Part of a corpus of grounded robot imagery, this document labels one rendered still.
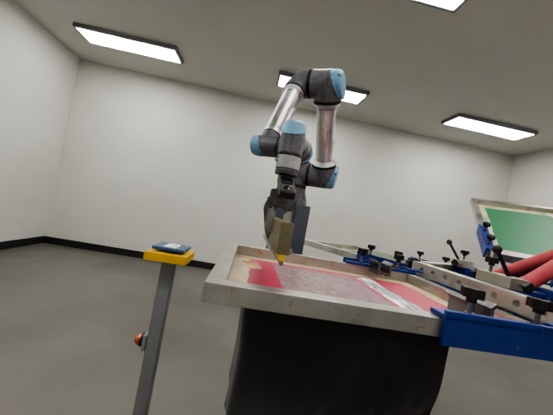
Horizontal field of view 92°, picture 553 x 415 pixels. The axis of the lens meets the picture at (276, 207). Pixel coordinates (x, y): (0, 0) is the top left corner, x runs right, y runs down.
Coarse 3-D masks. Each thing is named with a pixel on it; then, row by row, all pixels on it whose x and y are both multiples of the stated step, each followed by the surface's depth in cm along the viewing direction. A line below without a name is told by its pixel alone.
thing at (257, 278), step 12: (252, 276) 75; (264, 276) 77; (276, 276) 80; (288, 288) 69; (300, 288) 71; (312, 288) 73; (324, 288) 76; (336, 288) 78; (348, 288) 81; (360, 300) 71; (372, 300) 73; (384, 300) 75; (408, 300) 81; (420, 300) 84
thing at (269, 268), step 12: (264, 264) 94; (276, 264) 98; (288, 276) 83; (300, 276) 86; (312, 276) 89; (324, 276) 93; (336, 276) 97; (348, 276) 101; (360, 288) 84; (396, 288) 95; (408, 288) 99; (432, 300) 87
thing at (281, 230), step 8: (272, 224) 80; (280, 224) 62; (288, 224) 61; (272, 232) 76; (280, 232) 61; (288, 232) 61; (272, 240) 72; (280, 240) 61; (288, 240) 61; (280, 248) 61; (288, 248) 61
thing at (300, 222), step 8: (280, 208) 130; (304, 208) 130; (280, 216) 130; (296, 216) 130; (304, 216) 130; (296, 224) 130; (304, 224) 130; (296, 232) 130; (304, 232) 130; (296, 240) 130; (296, 248) 130
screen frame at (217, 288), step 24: (216, 264) 66; (312, 264) 108; (336, 264) 109; (216, 288) 50; (240, 288) 51; (264, 288) 53; (432, 288) 96; (288, 312) 52; (312, 312) 52; (336, 312) 53; (360, 312) 53; (384, 312) 54; (408, 312) 55; (432, 312) 58; (504, 312) 72
